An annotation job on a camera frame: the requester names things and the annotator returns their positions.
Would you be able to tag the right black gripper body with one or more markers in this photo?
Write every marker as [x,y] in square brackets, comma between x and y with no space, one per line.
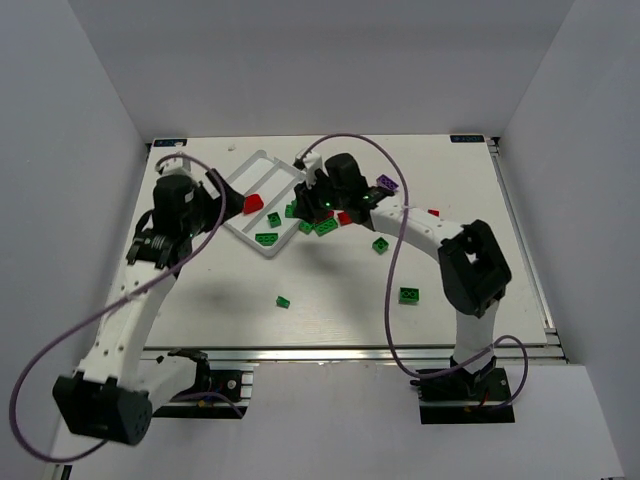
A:
[307,205]

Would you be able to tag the red lego brick upper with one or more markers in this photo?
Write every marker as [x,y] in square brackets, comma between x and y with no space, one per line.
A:
[324,217]

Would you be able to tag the red lego brick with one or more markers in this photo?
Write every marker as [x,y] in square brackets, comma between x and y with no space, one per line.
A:
[344,218]
[324,217]

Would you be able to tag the red rounded lego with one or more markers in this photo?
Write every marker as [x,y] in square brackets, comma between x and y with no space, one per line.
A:
[252,204]

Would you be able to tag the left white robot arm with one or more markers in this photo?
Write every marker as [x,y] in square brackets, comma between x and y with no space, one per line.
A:
[109,397]

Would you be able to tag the green long lego brick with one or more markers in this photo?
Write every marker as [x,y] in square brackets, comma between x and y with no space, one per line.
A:
[326,227]

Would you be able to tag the white divided tray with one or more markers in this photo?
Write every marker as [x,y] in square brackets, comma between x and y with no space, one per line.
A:
[274,180]

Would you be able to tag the green lego square brick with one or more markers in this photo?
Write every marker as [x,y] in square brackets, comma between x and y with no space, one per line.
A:
[274,220]

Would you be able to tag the red lego brick right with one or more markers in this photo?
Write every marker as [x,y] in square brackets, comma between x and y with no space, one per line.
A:
[344,218]

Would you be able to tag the green rounded lego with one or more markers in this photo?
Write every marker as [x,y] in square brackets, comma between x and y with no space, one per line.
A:
[290,210]

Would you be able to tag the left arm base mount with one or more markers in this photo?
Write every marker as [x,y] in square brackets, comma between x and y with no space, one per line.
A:
[213,393]

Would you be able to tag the green lego brick by tray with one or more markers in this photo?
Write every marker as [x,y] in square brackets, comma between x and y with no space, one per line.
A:
[306,227]

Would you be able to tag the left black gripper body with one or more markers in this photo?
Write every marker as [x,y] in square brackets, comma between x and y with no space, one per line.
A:
[216,201]

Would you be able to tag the small green curved lego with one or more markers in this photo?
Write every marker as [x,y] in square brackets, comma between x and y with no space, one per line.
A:
[282,302]

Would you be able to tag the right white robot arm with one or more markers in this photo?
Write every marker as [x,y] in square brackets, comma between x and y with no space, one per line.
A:
[473,268]

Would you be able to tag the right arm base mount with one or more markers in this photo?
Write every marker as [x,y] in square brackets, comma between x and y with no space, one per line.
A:
[448,400]

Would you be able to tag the aluminium table frame rail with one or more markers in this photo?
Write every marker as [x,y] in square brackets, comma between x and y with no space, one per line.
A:
[508,352]

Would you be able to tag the blue label sticker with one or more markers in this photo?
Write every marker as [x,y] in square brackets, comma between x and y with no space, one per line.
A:
[169,143]
[466,138]

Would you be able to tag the green lego two-by-two brick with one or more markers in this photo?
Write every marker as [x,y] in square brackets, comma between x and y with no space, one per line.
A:
[408,295]

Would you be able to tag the right blue label sticker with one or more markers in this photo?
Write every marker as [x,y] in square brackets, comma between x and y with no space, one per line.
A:
[466,138]

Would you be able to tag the purple lego brick far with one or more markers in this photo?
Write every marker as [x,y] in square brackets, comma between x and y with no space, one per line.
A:
[387,183]

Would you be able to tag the left blue label sticker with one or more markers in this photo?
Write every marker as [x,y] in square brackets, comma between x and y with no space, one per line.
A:
[169,143]

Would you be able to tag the green L-shaped lego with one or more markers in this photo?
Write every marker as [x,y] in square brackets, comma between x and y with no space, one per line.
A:
[266,239]

